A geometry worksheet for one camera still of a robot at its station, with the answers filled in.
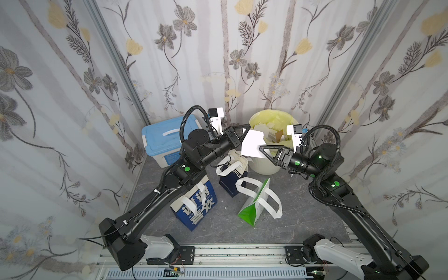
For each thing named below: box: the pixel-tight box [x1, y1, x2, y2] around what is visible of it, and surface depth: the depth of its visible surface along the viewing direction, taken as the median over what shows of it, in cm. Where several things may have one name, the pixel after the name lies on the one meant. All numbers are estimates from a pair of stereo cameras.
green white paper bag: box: [235, 177, 283, 227], surface depth 72 cm
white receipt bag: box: [240, 128, 268, 158], surface depth 57 cm
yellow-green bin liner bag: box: [249, 109, 300, 146], surface depth 95 cm
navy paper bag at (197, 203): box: [169, 175, 218, 232], surface depth 76 cm
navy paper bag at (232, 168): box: [215, 148, 249, 198], surface depth 78 cm
